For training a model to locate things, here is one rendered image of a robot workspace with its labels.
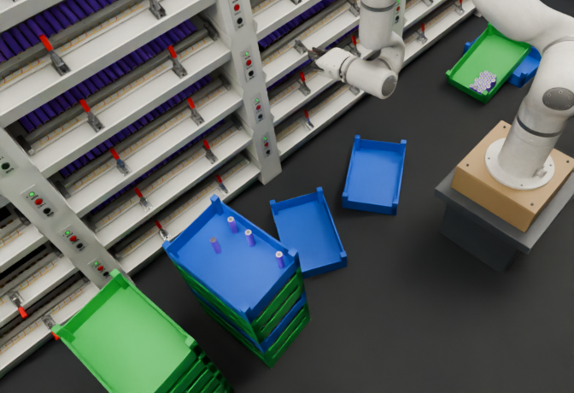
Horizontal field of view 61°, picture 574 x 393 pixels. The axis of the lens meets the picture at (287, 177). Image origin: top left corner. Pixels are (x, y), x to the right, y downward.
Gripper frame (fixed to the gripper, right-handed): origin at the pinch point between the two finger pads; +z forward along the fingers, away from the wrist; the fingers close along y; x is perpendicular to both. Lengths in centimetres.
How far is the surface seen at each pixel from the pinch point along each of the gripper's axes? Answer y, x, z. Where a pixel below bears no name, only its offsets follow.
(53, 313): -113, -38, 16
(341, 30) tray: 17.1, -2.2, 5.4
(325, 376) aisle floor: -61, -62, -53
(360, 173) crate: 3, -53, -9
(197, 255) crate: -70, -15, -23
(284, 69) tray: -9.7, -2.1, 5.4
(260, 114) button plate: -22.6, -12.8, 7.0
